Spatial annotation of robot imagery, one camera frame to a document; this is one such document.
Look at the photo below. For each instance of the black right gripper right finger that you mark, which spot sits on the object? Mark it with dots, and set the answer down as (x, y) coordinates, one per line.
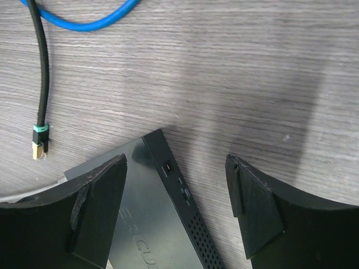
(284, 227)

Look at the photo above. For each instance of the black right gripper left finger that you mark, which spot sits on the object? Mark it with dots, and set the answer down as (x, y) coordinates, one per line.
(68, 226)

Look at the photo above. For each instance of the black network switch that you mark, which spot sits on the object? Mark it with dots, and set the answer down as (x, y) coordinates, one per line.
(159, 224)

